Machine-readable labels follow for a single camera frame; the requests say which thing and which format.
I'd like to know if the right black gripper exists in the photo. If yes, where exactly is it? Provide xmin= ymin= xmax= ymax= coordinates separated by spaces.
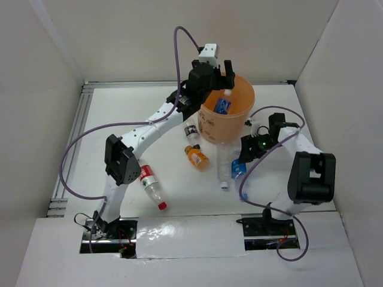
xmin=237 ymin=133 xmax=282 ymax=164

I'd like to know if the blue label white cap bottle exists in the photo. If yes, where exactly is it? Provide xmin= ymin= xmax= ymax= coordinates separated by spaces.
xmin=214 ymin=89 xmax=232 ymax=115

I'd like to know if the clear unlabeled bottle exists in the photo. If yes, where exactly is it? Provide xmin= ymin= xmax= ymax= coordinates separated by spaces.
xmin=216 ymin=143 xmax=232 ymax=191

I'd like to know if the orange juice bottle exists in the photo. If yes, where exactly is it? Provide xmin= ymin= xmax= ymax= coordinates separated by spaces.
xmin=184 ymin=145 xmax=209 ymax=171

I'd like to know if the red label red cap bottle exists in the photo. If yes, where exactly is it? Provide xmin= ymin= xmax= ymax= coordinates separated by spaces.
xmin=138 ymin=159 xmax=168 ymax=210

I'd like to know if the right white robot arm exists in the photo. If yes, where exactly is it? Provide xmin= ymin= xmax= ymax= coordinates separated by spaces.
xmin=239 ymin=113 xmax=336 ymax=234

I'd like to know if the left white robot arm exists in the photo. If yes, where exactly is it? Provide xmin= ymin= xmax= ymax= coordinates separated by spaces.
xmin=93 ymin=60 xmax=235 ymax=239

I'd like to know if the orange plastic bin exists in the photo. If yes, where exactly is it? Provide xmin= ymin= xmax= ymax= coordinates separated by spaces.
xmin=197 ymin=75 xmax=256 ymax=144

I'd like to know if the black label bottle by bin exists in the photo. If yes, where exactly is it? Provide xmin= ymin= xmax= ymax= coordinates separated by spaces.
xmin=183 ymin=118 xmax=200 ymax=149

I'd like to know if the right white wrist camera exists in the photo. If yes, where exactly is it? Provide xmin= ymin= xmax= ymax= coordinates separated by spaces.
xmin=245 ymin=118 xmax=260 ymax=136

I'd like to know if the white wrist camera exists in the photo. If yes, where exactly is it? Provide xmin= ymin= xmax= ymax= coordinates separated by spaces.
xmin=198 ymin=44 xmax=219 ymax=68
xmin=245 ymin=118 xmax=260 ymax=136

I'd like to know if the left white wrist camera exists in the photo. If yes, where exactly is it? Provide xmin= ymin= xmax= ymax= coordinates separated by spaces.
xmin=198 ymin=44 xmax=219 ymax=68

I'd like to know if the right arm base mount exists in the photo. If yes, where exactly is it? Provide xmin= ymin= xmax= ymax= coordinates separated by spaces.
xmin=236 ymin=209 xmax=300 ymax=251

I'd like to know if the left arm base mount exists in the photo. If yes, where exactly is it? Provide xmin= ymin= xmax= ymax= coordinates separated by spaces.
xmin=80 ymin=218 xmax=138 ymax=259

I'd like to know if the aluminium frame rail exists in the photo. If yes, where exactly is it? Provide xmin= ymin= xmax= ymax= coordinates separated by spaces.
xmin=47 ymin=79 xmax=297 ymax=218

